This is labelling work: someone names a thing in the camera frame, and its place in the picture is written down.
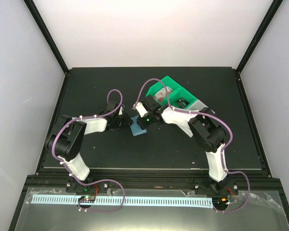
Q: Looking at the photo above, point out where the blue leather card holder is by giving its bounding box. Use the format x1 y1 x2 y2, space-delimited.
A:
130 116 147 136

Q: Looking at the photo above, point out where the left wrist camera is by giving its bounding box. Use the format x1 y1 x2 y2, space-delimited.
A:
118 105 124 116

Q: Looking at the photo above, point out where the white plastic bin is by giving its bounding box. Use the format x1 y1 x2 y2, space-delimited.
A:
180 99 208 138

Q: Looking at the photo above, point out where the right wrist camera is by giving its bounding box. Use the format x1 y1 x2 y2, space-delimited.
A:
133 102 148 118

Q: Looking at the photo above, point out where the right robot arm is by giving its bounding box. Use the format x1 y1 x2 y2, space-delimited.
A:
133 95 228 194

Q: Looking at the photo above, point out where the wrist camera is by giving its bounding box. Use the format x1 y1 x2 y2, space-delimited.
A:
133 102 148 118
118 105 124 116

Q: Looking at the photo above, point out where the red white card stack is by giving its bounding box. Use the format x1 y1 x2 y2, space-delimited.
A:
153 86 173 103

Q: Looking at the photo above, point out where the black card in bin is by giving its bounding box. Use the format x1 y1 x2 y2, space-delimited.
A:
176 97 189 109

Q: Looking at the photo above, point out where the green plastic bin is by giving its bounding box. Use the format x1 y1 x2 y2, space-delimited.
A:
146 76 198 109

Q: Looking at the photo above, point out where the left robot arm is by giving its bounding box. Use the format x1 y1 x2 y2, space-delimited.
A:
44 102 133 192

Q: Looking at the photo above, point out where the black aluminium frame rail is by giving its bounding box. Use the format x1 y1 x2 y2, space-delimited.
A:
24 170 282 194

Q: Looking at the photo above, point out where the white slotted cable duct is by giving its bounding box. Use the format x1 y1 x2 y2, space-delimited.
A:
30 194 213 208

